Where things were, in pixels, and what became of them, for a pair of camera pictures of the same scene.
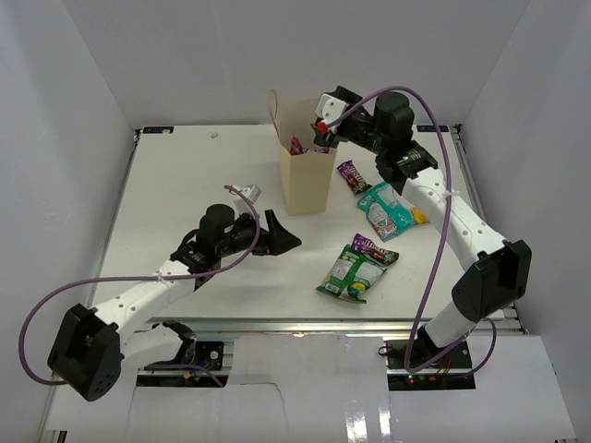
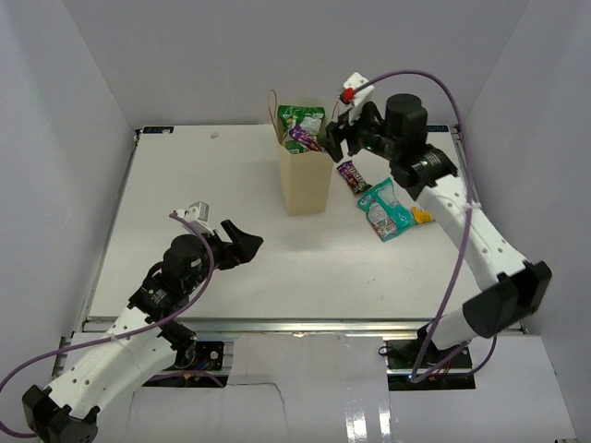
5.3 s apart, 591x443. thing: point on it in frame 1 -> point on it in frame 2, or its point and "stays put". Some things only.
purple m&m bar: [354, 178] stays put
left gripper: [276, 241] -> [243, 251]
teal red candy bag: [385, 214] stays put
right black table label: [430, 128] stays put
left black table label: [158, 129] stays put
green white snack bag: [351, 274] -> [307, 118]
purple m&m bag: [364, 245] -> [306, 137]
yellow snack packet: [419, 216] stays put
